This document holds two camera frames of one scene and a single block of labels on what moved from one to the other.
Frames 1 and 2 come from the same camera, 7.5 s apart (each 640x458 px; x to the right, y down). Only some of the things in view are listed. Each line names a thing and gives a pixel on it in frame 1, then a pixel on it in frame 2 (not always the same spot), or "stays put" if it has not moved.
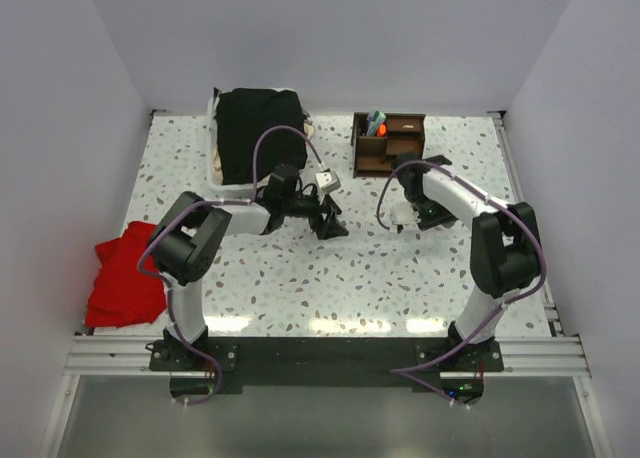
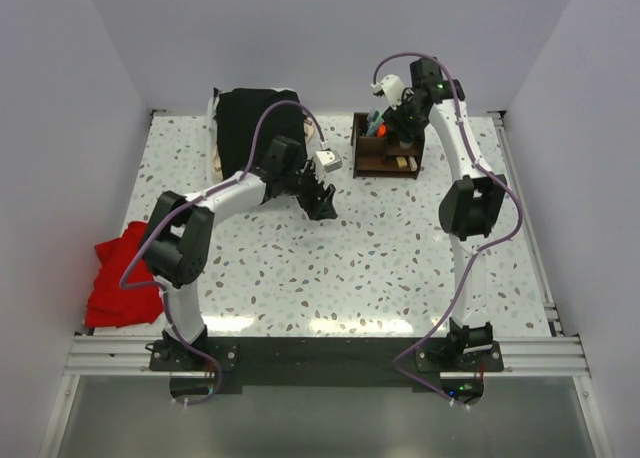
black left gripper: x=329 y=227 → x=321 y=209
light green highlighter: x=377 y=119 stays put
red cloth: x=121 y=295 stays put
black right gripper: x=427 y=223 → x=393 y=118
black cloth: x=242 y=117 stays put
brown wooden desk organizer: x=373 y=155 stays put
